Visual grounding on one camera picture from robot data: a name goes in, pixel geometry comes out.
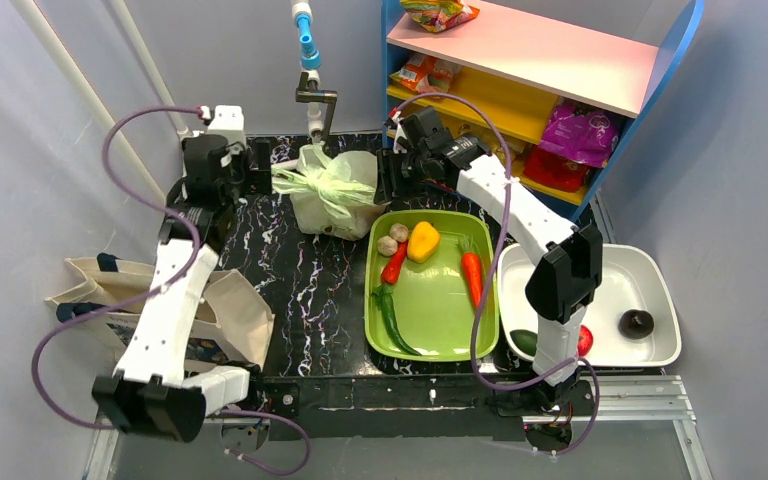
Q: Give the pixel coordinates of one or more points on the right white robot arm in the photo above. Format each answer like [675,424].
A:
[567,258]

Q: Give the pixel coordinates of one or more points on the red chili pepper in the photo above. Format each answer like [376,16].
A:
[391,272]

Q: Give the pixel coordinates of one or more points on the green chili pepper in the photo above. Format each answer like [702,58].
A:
[383,298]

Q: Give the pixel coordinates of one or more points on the garlic bulb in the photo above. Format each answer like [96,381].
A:
[387,246]
[399,232]

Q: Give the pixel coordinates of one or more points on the garlic bulb lower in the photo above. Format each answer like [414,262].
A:
[387,246]

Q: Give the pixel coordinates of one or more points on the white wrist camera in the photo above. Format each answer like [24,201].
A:
[227,121]
[395,132]

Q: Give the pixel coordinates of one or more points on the translucent white plastic bag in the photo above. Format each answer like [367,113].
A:
[330,195]

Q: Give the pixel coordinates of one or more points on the colourful shelf unit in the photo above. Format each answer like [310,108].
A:
[517,65]

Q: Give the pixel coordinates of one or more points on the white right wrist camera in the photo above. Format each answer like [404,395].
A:
[395,132]

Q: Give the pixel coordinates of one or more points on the green plastic tray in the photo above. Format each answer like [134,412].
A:
[431,302]

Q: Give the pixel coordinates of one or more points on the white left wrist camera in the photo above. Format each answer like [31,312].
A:
[227,121]

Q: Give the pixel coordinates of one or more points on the red snack bag right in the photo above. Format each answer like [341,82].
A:
[555,172]

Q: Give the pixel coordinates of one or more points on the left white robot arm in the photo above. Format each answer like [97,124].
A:
[149,392]

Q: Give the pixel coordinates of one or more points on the orange carrot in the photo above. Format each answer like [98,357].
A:
[472,270]

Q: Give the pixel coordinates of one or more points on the white plastic tray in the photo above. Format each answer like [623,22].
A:
[631,280]

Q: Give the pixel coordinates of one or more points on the red apple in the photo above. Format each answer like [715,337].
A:
[585,341]

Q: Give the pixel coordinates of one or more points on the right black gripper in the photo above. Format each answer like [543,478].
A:
[392,175]

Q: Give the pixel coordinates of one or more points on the yellow bell pepper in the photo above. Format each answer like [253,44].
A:
[423,242]

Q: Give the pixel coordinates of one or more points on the garlic bulb upper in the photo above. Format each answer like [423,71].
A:
[399,232]

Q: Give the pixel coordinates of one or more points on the purple snack bag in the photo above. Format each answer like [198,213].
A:
[582,133]

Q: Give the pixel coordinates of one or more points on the orange snack bag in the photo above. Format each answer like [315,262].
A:
[422,73]

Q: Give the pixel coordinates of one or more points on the yellow snack bag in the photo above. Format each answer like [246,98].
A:
[483,140]

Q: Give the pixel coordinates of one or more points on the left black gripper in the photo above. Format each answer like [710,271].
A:
[259,168]

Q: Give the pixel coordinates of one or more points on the dark mangosteen fruit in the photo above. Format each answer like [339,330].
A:
[636,324]

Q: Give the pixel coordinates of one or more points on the beige canvas tote bag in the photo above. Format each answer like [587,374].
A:
[233,323]

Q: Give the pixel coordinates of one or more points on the dark green avocado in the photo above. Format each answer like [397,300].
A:
[525,341]

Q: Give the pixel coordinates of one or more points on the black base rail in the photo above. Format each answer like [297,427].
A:
[450,405]

